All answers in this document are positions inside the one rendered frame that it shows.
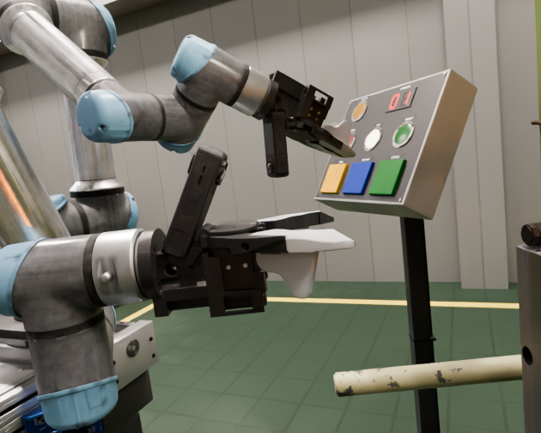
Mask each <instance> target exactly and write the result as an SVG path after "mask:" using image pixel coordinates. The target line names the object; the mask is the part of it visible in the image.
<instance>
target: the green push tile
mask: <svg viewBox="0 0 541 433"><path fill-rule="evenodd" d="M406 162H407V161H406V160H405V159H398V160H387V161H380V163H379V166H378V168H377V170H376V173H375V176H374V179H373V182H372V185H371V187H370V190H369V192H368V193H369V194H370V195H372V196H393V197H394V195H395V192H396V190H397V187H398V183H399V181H400V178H401V175H402V173H403V171H404V166H405V163H406Z"/></svg>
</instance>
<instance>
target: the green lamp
mask: <svg viewBox="0 0 541 433"><path fill-rule="evenodd" d="M410 131H411V127H410V125H409V124H405V125H402V126H401V127H400V128H399V129H398V131H397V133H396V135H395V138H394V141H395V143H396V144H401V143H403V142H404V141H405V140H406V139H407V138H408V136H409V135H410Z"/></svg>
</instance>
